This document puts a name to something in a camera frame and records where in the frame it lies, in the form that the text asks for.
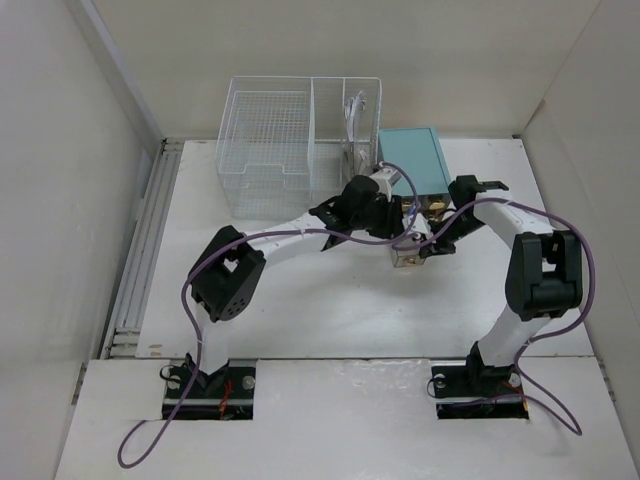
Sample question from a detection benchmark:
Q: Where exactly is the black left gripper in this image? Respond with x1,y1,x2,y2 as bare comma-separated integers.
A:
351,194,407,241

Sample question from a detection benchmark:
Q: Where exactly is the grey spiral setup guide booklet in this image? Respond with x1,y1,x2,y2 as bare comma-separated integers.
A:
342,91,371,179

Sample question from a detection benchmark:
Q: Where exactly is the white wire desk organizer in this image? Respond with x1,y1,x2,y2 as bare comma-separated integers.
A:
216,76,382,220

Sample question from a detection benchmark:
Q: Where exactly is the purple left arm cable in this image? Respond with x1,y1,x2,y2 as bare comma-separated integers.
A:
118,160,426,469

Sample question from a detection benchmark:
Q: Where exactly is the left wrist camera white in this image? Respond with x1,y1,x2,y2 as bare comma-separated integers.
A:
370,162,402,198

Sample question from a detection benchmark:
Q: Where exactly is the teal orange drawer box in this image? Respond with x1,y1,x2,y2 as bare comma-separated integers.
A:
377,127,451,218

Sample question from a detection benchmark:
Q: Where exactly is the aluminium rail frame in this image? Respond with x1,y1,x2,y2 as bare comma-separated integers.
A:
97,139,184,360

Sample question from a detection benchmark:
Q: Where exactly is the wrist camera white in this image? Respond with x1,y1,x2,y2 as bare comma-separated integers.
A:
406,224,434,250
370,162,402,198

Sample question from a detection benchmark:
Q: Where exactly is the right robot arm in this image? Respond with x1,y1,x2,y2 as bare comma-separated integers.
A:
419,175,583,398

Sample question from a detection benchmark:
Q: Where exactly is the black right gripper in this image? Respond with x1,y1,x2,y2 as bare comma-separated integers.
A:
419,212,486,260

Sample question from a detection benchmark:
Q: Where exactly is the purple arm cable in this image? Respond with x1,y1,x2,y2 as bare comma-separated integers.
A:
391,199,596,436
118,160,426,469

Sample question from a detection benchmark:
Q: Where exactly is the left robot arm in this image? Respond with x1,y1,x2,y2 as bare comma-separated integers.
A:
185,168,404,397

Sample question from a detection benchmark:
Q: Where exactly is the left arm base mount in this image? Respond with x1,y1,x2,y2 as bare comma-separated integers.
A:
159,356,257,421

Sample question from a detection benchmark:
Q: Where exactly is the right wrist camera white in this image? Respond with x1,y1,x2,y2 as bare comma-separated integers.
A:
406,224,434,250

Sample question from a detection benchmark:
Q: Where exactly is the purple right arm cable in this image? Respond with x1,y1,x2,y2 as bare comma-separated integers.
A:
391,199,596,436

